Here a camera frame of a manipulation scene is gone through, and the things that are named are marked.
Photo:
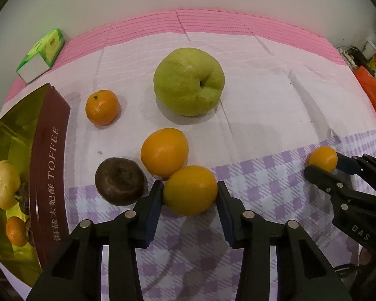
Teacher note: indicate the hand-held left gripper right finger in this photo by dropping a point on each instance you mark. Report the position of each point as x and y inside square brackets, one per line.
[225, 216]

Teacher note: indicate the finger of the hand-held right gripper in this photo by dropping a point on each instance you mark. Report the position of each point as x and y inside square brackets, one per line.
[322, 177]
[347, 163]

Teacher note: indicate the brown round fruit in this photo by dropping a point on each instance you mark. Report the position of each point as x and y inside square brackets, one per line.
[120, 182]

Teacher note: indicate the round orange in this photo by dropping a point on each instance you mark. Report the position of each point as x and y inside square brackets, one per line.
[164, 152]
[15, 231]

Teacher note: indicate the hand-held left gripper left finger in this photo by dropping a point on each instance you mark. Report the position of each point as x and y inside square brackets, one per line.
[152, 213]

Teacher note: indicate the yellow-orange orange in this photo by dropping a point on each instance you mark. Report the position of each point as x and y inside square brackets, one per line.
[190, 190]

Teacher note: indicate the green tissue box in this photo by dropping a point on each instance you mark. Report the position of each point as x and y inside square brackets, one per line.
[40, 55]

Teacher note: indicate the large green pear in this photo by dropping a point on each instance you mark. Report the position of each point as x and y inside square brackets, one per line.
[188, 81]

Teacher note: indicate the pink mat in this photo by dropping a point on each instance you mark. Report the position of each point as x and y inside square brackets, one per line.
[206, 20]

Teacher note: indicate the maroon and gold tin box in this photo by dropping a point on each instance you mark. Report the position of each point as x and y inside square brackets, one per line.
[47, 175]

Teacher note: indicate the small orange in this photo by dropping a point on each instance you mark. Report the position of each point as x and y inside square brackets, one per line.
[323, 159]

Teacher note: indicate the yellow potato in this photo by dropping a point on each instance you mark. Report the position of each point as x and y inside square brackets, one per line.
[4, 183]

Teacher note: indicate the small tangerine with stem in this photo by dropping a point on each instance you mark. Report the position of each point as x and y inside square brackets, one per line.
[102, 107]

